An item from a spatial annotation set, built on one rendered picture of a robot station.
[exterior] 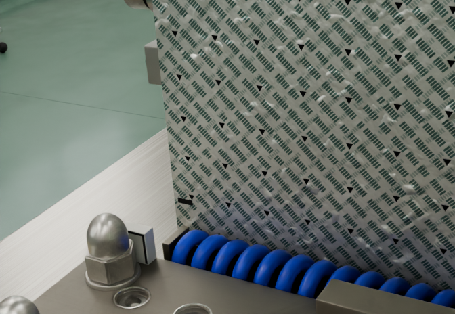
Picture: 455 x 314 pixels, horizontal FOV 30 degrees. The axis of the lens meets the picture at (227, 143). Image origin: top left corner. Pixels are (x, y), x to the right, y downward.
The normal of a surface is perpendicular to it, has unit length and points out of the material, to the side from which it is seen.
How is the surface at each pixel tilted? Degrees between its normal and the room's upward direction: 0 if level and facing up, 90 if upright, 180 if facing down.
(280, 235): 90
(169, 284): 0
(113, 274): 90
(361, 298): 0
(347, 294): 0
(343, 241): 90
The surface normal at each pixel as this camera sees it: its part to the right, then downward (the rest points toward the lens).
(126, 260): 0.50, 0.33
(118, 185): -0.07, -0.90
